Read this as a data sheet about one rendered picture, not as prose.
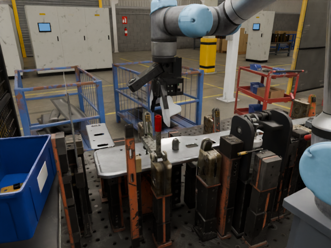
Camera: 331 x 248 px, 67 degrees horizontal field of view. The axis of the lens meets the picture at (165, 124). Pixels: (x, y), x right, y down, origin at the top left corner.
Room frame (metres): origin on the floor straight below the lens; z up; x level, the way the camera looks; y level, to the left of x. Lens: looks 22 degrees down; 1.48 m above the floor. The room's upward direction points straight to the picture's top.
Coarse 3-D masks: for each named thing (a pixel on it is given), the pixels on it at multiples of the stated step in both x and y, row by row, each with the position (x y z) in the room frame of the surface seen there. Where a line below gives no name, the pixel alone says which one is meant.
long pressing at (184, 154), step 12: (300, 120) 1.27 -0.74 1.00; (216, 132) 1.11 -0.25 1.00; (228, 132) 1.11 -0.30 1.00; (168, 144) 0.98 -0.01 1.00; (180, 144) 0.98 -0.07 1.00; (192, 144) 0.99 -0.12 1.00; (216, 144) 0.97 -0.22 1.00; (96, 156) 0.87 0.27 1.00; (108, 156) 0.87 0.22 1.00; (120, 156) 0.87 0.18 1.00; (144, 156) 0.87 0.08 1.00; (168, 156) 0.87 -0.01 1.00; (180, 156) 0.87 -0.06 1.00; (192, 156) 0.86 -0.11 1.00; (96, 168) 0.79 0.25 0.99; (108, 168) 0.78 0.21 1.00; (120, 168) 0.78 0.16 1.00; (144, 168) 0.78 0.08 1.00
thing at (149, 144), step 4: (144, 136) 0.89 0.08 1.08; (148, 136) 0.89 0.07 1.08; (144, 140) 0.86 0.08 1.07; (148, 140) 0.86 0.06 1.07; (152, 140) 0.86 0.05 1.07; (144, 144) 0.86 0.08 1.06; (148, 144) 0.83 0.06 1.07; (152, 144) 0.83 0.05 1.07; (144, 148) 0.88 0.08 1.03; (148, 148) 0.81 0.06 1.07; (152, 148) 0.80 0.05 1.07; (152, 152) 0.77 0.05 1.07; (156, 156) 0.74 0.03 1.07; (164, 156) 0.75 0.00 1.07; (156, 160) 0.74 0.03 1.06
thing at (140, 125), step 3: (138, 123) 1.12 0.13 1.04; (141, 123) 1.12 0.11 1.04; (138, 126) 1.11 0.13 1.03; (141, 126) 1.08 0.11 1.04; (138, 129) 1.11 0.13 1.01; (141, 129) 1.07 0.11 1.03; (138, 132) 1.12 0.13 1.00; (141, 132) 1.07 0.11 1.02; (138, 135) 1.13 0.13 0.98; (141, 135) 1.07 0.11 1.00; (138, 138) 1.12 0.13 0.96; (138, 141) 1.13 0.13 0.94
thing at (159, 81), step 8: (160, 64) 0.76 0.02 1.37; (168, 64) 0.77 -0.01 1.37; (176, 64) 0.77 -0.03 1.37; (168, 72) 0.76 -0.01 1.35; (176, 72) 0.77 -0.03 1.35; (152, 80) 0.78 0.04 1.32; (160, 80) 0.73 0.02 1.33; (168, 80) 0.74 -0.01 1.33; (176, 80) 0.75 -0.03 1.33; (152, 88) 0.78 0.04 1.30; (168, 88) 0.75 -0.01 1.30; (176, 88) 0.75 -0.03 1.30
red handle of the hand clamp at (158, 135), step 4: (156, 116) 0.76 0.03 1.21; (160, 116) 0.76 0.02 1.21; (156, 120) 0.75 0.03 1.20; (160, 120) 0.76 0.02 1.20; (156, 124) 0.75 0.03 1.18; (160, 124) 0.76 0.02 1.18; (156, 128) 0.75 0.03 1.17; (160, 128) 0.76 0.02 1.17; (156, 132) 0.76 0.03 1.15; (160, 132) 0.76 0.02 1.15; (156, 136) 0.76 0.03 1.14; (160, 136) 0.76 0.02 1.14; (156, 140) 0.76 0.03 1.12; (160, 140) 0.76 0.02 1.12; (156, 144) 0.76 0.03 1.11; (160, 144) 0.76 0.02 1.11; (156, 148) 0.76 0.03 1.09; (160, 148) 0.76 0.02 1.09; (156, 152) 0.76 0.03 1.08; (160, 152) 0.76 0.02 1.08; (160, 156) 0.76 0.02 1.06
